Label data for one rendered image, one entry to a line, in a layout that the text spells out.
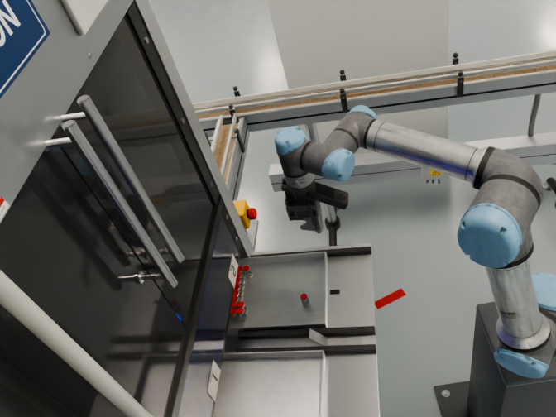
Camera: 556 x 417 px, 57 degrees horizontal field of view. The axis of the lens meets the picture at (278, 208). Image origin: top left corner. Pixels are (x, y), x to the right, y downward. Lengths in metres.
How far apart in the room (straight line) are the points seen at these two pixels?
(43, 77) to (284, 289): 1.03
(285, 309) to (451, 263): 1.32
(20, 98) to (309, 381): 1.02
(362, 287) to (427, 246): 1.24
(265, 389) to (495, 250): 0.74
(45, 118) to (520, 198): 0.84
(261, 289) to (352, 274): 0.29
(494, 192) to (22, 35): 0.85
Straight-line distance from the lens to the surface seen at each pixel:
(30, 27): 0.85
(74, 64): 0.92
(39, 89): 0.84
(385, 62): 2.80
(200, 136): 1.39
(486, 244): 1.05
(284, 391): 1.46
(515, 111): 3.59
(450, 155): 1.17
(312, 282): 1.62
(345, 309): 1.55
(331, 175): 1.17
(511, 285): 1.17
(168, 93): 1.25
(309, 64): 2.80
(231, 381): 1.52
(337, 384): 1.45
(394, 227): 2.87
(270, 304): 1.61
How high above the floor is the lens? 2.19
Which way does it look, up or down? 45 degrees down
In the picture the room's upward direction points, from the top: 19 degrees counter-clockwise
